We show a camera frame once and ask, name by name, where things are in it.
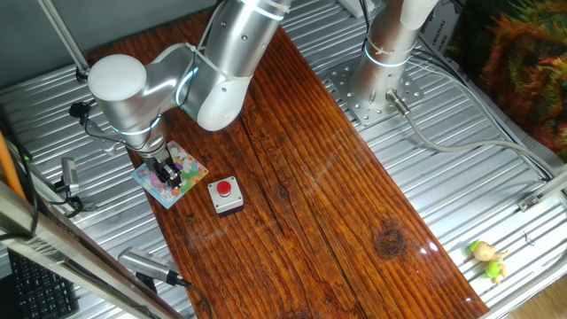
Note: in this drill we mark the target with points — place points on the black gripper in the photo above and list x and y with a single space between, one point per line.
157 161

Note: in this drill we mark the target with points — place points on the colourful butterfly puzzle board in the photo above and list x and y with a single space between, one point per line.
190 173

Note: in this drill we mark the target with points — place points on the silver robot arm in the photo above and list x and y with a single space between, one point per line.
133 97

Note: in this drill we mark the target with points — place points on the white box with red button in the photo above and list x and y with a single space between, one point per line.
232 201

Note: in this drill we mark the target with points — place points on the orange pole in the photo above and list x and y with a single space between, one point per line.
9 168

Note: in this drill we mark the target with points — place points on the black computer keyboard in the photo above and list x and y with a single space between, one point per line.
40 290

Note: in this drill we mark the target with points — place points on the slanted aluminium pole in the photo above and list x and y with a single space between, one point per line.
64 35

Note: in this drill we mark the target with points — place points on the printed sign board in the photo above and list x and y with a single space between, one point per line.
438 28

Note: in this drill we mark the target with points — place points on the toy doll with green hat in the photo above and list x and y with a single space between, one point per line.
487 259

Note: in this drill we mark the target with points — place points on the orange green furry plush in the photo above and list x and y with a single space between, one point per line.
522 66

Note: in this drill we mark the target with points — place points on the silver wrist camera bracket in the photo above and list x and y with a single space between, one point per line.
102 137

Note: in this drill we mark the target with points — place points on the silver ridged camera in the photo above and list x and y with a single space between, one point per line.
146 263

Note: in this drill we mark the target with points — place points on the small silver camera on clamp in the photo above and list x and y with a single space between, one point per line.
70 175

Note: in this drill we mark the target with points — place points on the aluminium frame beam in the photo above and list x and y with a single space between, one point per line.
66 261

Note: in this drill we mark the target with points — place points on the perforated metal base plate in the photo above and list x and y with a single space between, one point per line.
376 113

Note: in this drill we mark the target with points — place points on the metal corner bracket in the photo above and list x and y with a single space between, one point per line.
538 197

